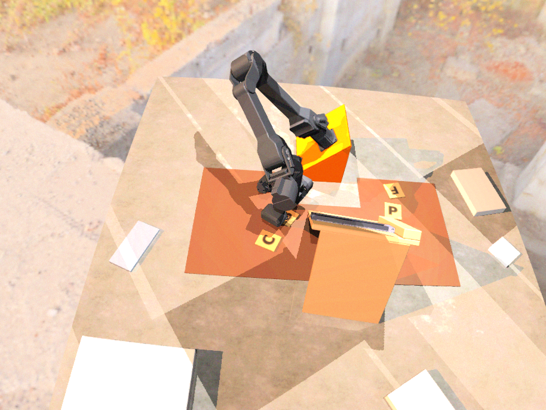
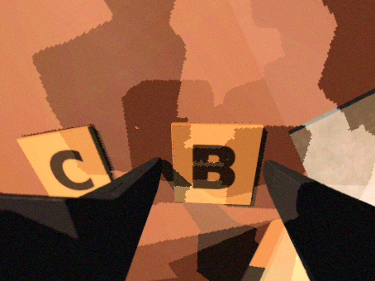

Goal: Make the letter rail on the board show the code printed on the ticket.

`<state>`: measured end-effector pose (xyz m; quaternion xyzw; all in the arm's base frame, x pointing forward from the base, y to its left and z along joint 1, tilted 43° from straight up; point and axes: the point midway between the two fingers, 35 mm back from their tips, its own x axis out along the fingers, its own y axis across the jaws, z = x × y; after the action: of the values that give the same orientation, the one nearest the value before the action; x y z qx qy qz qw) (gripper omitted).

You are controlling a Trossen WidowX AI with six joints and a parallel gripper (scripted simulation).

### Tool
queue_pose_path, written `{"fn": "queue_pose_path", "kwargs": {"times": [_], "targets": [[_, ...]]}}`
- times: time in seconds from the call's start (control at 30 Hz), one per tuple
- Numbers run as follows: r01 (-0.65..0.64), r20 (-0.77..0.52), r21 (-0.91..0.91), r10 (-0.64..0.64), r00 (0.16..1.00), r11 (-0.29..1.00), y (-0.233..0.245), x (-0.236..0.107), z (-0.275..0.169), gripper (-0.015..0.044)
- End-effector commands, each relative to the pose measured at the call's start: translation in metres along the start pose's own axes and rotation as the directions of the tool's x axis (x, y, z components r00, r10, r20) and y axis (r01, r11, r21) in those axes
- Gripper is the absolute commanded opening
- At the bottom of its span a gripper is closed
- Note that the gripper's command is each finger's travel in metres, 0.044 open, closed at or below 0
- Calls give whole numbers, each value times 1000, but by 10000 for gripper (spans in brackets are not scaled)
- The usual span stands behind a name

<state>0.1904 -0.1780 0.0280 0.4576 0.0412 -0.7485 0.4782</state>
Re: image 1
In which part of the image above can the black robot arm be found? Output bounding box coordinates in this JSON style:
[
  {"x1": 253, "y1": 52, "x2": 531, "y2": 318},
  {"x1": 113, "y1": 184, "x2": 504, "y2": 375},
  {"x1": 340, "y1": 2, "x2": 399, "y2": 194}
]
[{"x1": 229, "y1": 50, "x2": 338, "y2": 211}]

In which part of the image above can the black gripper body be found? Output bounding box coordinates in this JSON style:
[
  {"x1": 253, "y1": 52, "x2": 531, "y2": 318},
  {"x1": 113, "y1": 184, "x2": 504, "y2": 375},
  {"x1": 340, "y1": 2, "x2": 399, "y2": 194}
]
[{"x1": 261, "y1": 175, "x2": 314, "y2": 227}]

